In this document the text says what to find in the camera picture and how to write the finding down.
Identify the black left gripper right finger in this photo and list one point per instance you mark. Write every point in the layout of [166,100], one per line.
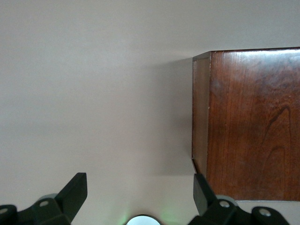
[202,197]

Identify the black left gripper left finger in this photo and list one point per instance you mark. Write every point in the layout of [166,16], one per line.
[75,197]

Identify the dark brown wooden cabinet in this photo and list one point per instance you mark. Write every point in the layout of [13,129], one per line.
[253,129]

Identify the brown table cover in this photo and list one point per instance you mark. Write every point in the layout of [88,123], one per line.
[93,93]

